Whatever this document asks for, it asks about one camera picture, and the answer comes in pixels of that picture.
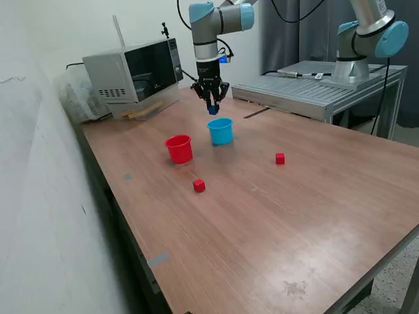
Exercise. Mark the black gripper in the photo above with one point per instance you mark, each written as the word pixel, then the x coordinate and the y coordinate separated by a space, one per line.
pixel 208 73

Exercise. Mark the blue cube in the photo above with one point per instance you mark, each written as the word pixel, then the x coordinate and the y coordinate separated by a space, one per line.
pixel 213 111

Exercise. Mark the red cube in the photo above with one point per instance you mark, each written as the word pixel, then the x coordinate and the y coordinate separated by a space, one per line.
pixel 280 159
pixel 199 186

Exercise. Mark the aluminium robot base table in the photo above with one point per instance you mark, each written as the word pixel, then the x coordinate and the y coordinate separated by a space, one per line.
pixel 294 90

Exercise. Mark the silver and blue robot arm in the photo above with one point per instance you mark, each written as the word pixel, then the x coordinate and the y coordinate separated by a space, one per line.
pixel 204 32

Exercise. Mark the blue plastic cup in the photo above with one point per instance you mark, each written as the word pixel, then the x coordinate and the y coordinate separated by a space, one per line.
pixel 222 135

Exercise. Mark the red plastic cup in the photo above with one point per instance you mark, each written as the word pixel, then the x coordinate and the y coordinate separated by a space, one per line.
pixel 179 152

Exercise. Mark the wooden sticks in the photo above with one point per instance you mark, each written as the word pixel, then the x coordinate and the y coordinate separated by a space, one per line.
pixel 140 112

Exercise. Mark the silver cylinder device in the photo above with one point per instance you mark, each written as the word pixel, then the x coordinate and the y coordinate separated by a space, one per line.
pixel 289 73

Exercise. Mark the silver microwave oven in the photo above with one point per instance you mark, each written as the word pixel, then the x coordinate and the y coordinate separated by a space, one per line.
pixel 108 75

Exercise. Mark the white tag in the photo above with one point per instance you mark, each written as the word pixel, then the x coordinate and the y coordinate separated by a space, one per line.
pixel 319 76

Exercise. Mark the white rod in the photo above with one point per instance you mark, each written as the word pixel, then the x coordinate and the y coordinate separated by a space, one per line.
pixel 119 32

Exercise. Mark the dark grey curtain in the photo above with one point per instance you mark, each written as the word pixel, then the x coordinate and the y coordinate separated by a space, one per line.
pixel 314 45

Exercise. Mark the grey tape strip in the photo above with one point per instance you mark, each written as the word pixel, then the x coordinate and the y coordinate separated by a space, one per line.
pixel 158 260

